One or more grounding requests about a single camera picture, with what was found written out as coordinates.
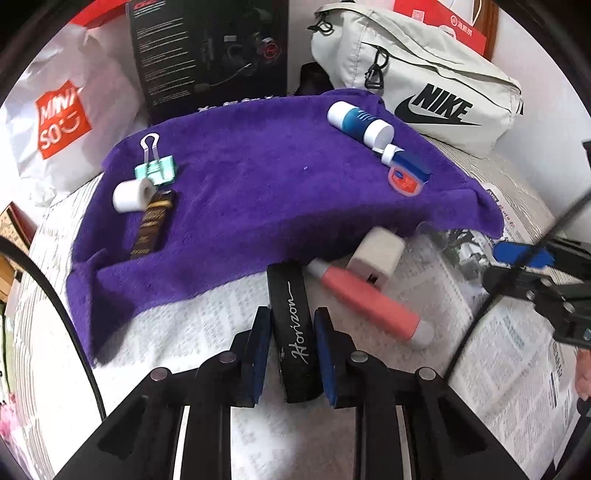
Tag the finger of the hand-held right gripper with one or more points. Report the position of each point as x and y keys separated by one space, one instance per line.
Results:
x=521 y=254
x=512 y=281

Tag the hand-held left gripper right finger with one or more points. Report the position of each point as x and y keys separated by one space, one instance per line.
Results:
x=325 y=355

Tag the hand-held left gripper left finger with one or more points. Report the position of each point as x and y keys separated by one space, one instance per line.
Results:
x=258 y=355

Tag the black rectangular case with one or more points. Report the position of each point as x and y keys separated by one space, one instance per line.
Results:
x=293 y=323

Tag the pink tube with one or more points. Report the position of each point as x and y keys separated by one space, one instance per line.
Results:
x=369 y=302

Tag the white charger plug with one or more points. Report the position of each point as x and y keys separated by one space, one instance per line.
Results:
x=376 y=254

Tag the pink lip balm tin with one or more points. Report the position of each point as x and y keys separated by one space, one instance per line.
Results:
x=404 y=183

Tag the small blue white-capped bottle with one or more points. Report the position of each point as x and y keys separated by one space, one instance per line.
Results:
x=411 y=161

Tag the brown gold packet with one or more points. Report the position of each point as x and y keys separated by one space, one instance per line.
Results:
x=152 y=226

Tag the white tape roll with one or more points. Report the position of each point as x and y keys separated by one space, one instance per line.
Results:
x=131 y=196

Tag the blue and white bottle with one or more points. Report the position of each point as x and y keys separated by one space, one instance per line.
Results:
x=358 y=121

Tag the green binder clip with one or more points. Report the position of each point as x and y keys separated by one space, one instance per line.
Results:
x=157 y=168

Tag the person's right hand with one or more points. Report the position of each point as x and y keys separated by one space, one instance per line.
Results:
x=585 y=374

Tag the newspaper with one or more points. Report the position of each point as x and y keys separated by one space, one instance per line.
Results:
x=498 y=369

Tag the purple towel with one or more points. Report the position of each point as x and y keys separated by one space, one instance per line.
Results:
x=258 y=198

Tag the white Nike bag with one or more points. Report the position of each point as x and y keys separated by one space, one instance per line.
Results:
x=429 y=78

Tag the small red paper bag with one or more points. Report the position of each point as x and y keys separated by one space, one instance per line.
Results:
x=443 y=18

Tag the black pouch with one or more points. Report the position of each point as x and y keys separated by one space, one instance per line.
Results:
x=314 y=81

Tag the wooden bedside stand with items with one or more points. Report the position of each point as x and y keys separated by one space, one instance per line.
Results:
x=11 y=226

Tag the white plastic shopping bag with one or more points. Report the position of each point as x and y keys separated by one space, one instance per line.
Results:
x=69 y=120

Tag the black headset box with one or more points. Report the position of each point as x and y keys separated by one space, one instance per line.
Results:
x=203 y=55

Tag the large red gift bag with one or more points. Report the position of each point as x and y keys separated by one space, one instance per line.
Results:
x=101 y=11

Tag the curved wooden frame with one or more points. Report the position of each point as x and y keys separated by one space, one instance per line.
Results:
x=493 y=27

